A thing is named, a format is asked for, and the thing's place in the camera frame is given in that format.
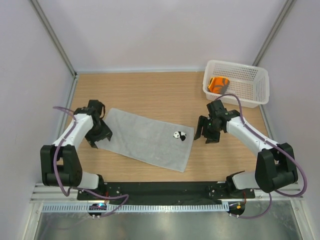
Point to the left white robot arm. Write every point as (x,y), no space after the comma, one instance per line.
(60,164)

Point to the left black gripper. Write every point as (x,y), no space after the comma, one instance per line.
(105,133)

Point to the aluminium frame post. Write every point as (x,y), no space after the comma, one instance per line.
(52,35)
(279,21)

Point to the grey cloth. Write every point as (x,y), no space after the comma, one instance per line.
(158,143)

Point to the white perforated plastic basket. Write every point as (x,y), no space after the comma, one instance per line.
(249,83)

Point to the white slotted cable duct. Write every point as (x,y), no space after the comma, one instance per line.
(100,208)

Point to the left aluminium frame post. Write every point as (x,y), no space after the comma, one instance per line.
(52,35)

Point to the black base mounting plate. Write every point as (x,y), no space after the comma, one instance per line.
(175,193)

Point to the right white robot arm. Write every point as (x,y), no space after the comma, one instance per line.
(274,168)

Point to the right aluminium frame post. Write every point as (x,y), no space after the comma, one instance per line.
(279,21)

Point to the orange grey giraffe towel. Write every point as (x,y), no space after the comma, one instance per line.
(218,85)

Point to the aluminium rail front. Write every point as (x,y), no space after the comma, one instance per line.
(42,193)

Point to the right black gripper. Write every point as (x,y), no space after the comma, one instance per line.
(211,138)

